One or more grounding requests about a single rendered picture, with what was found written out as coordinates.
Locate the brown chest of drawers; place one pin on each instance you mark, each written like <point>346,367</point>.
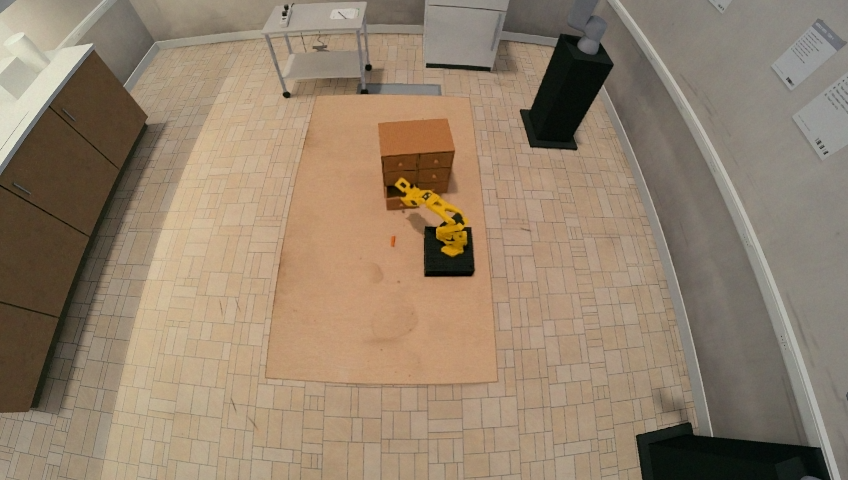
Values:
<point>415,137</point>

